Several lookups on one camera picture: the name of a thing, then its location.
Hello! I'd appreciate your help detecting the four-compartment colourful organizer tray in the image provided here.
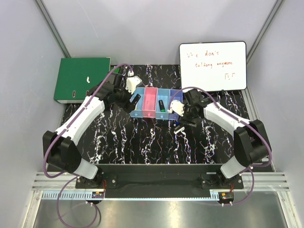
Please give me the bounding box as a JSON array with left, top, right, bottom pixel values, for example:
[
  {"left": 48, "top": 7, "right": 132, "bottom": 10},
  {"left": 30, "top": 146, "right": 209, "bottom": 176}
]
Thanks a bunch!
[{"left": 130, "top": 87, "right": 183, "bottom": 121}]

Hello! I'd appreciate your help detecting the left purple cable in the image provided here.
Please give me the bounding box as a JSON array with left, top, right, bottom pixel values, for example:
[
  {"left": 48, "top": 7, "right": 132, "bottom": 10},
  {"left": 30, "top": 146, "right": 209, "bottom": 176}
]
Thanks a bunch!
[{"left": 42, "top": 63, "right": 133, "bottom": 226}]

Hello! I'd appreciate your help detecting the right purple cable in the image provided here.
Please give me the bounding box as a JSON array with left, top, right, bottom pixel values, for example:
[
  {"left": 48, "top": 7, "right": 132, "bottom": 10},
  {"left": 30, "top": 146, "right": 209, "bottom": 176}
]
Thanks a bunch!
[{"left": 168, "top": 87, "right": 273, "bottom": 206}]

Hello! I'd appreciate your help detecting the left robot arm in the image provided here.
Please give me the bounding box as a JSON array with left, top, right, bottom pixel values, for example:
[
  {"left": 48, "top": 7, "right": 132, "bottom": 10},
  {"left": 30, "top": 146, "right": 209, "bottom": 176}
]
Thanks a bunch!
[{"left": 42, "top": 73, "right": 142, "bottom": 188}]

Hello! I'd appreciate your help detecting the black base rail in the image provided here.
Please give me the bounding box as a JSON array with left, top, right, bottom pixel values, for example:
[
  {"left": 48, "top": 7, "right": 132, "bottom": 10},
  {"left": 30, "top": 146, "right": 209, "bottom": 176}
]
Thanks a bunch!
[{"left": 68, "top": 164, "right": 252, "bottom": 200}]

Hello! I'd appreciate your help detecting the purple cable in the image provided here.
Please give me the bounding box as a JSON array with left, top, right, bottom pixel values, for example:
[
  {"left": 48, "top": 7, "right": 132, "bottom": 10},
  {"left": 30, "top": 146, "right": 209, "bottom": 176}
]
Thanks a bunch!
[
  {"left": 42, "top": 63, "right": 133, "bottom": 226},
  {"left": 168, "top": 87, "right": 273, "bottom": 206}
]

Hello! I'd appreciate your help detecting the green black marker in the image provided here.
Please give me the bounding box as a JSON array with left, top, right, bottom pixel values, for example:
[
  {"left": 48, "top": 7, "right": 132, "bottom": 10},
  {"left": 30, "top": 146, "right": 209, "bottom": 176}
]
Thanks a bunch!
[{"left": 158, "top": 100, "right": 166, "bottom": 113}]

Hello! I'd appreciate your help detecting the white whiteboard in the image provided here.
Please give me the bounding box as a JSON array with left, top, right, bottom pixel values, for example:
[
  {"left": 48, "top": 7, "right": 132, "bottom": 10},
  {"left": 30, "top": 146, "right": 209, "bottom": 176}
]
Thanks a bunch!
[{"left": 179, "top": 41, "right": 247, "bottom": 92}]

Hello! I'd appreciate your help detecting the blue capped marker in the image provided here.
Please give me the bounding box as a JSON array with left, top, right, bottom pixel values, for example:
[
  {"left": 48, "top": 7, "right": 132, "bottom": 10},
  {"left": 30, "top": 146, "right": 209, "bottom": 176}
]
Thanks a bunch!
[{"left": 174, "top": 125, "right": 185, "bottom": 134}]

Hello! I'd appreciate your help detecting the black marble pattern mat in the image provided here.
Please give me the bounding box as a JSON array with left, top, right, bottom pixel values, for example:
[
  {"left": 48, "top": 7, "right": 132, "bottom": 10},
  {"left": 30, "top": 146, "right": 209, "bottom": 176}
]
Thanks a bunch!
[{"left": 46, "top": 64, "right": 274, "bottom": 165}]

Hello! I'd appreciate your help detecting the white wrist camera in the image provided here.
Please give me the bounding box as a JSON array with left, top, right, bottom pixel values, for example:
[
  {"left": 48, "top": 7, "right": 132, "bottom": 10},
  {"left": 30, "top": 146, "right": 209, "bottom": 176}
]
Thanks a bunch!
[
  {"left": 168, "top": 100, "right": 185, "bottom": 116},
  {"left": 125, "top": 76, "right": 142, "bottom": 94}
]

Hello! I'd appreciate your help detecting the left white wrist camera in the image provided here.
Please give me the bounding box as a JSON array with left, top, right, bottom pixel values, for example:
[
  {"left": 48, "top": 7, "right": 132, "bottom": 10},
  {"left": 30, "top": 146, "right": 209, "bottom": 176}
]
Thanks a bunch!
[{"left": 125, "top": 76, "right": 142, "bottom": 94}]

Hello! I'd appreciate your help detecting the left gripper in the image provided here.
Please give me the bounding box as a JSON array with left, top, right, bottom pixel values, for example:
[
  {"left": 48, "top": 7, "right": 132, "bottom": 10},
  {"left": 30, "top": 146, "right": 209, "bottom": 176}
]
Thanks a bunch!
[{"left": 114, "top": 80, "right": 141, "bottom": 113}]

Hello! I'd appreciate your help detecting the green folder sheet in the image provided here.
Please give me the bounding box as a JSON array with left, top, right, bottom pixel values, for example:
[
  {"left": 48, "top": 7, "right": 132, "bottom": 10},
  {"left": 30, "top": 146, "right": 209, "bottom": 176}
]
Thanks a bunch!
[{"left": 110, "top": 66, "right": 119, "bottom": 74}]

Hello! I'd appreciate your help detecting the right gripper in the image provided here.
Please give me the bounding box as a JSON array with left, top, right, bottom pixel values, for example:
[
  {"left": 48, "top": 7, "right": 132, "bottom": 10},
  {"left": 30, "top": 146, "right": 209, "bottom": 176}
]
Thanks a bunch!
[{"left": 177, "top": 103, "right": 200, "bottom": 128}]

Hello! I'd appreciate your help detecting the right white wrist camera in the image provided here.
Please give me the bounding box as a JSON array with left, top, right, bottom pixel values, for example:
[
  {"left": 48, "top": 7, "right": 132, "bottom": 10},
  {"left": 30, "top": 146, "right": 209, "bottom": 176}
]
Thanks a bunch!
[{"left": 168, "top": 100, "right": 185, "bottom": 116}]

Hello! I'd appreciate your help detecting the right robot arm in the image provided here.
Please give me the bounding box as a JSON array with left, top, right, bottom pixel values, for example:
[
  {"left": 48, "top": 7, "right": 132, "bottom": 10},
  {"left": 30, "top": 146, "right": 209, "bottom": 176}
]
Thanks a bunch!
[{"left": 168, "top": 87, "right": 272, "bottom": 188}]

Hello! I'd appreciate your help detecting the green ring binder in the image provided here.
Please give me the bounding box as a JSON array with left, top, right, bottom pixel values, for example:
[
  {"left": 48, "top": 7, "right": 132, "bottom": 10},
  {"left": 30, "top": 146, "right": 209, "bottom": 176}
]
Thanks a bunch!
[{"left": 53, "top": 57, "right": 111, "bottom": 104}]

